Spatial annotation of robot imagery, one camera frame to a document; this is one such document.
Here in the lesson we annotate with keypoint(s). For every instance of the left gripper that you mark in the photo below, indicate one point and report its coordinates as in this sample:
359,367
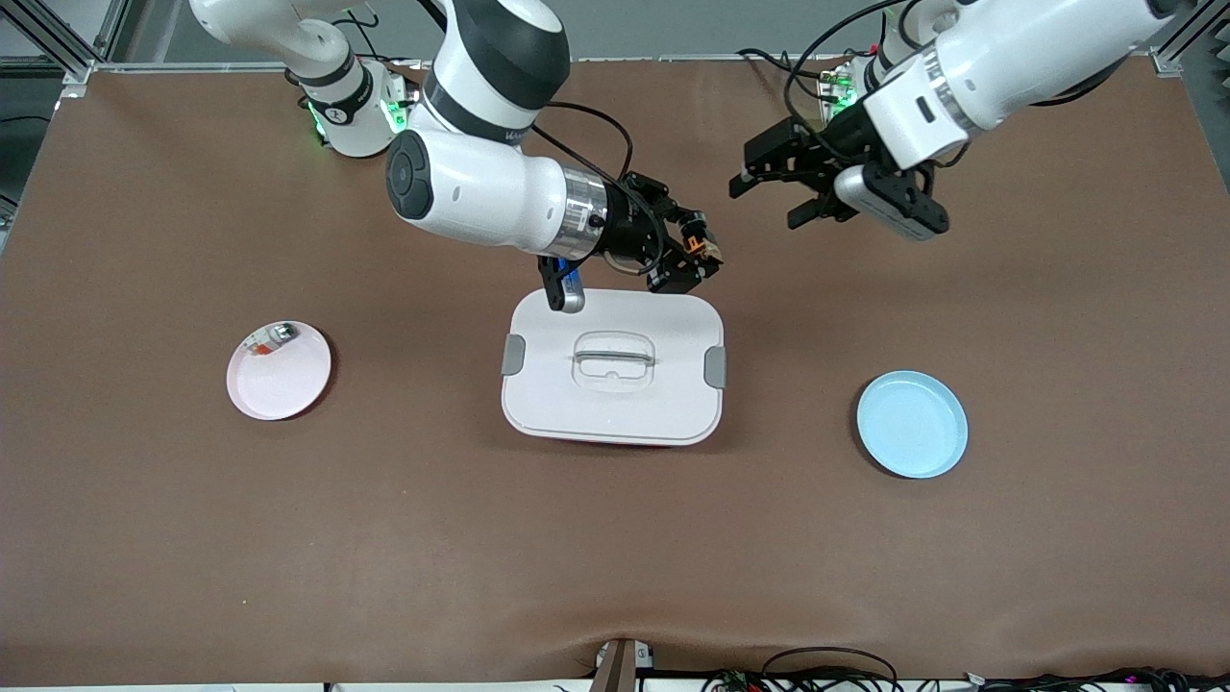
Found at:
824,158

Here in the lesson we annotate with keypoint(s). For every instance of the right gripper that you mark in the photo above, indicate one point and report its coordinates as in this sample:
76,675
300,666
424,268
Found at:
629,234

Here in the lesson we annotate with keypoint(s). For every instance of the orange black switch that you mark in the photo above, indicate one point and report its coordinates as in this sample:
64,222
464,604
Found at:
709,248

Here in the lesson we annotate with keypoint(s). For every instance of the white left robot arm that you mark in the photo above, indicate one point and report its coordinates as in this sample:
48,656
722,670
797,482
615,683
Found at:
1038,48

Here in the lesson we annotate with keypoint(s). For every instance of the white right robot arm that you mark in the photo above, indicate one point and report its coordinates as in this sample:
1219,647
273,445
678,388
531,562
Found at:
480,192

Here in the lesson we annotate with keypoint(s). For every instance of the white lidded storage box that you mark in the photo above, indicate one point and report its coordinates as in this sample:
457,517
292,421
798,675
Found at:
615,404

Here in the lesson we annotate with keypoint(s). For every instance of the light blue round plate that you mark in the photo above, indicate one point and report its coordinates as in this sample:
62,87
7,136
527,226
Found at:
911,425

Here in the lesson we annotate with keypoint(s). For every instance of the small silver green component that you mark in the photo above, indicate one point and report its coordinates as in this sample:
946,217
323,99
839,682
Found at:
284,333

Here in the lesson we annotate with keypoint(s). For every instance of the pink round plate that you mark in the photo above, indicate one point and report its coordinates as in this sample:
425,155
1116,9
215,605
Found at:
279,380

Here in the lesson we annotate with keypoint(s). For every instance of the small white orange component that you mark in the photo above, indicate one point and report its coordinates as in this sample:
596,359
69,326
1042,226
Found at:
258,344

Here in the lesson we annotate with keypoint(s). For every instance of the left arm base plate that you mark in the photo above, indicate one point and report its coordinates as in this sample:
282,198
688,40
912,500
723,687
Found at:
828,91

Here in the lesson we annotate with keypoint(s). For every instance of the silver table edge rail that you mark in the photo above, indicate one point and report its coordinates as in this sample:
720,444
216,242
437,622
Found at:
653,60

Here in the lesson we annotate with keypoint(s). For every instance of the aluminium frame profile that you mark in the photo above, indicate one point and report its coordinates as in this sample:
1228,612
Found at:
1187,48
72,43

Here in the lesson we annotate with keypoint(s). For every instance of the brown camera mount post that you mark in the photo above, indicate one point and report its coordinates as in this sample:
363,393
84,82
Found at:
617,668

